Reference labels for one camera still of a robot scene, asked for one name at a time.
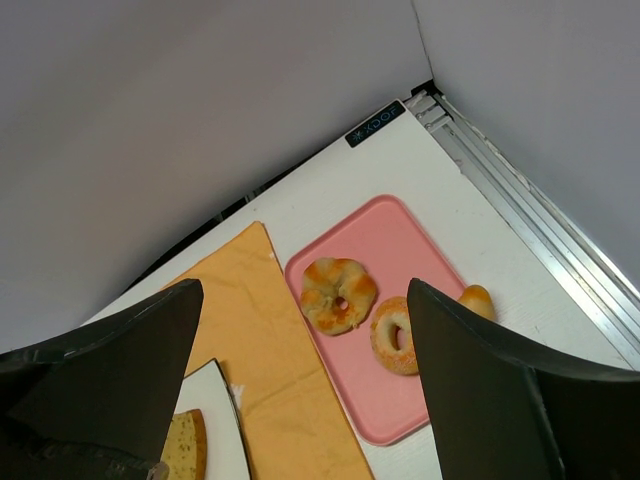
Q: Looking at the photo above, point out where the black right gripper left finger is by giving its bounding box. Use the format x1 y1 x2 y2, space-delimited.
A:
1 279 204 479

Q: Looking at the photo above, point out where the twisted glazed bun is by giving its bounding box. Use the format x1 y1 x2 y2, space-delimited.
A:
300 257 378 336

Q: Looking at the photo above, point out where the seeded bread slice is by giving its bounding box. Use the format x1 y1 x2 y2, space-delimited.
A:
161 409 207 480

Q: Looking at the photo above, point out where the striped croissant roll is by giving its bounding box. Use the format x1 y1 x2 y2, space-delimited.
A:
458 284 497 322

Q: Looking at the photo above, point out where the aluminium table rail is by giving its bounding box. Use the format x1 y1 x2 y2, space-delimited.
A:
407 81 639 369

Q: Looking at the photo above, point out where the sugared ring donut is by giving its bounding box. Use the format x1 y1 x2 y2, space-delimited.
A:
370 296 418 376

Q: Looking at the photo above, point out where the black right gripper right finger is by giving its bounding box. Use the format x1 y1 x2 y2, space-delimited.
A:
407 279 639 479

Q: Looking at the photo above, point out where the white square plate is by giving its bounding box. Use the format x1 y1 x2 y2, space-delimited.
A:
175 359 252 480

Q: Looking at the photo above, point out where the black logo sticker right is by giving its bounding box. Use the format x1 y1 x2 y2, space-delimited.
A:
345 100 406 148

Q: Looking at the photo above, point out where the pink tray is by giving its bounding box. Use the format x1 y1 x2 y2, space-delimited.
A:
284 195 466 446

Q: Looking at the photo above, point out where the orange placemat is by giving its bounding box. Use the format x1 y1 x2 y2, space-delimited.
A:
182 222 372 479

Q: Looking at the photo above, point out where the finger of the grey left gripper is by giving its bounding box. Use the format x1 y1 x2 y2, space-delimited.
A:
147 461 170 480

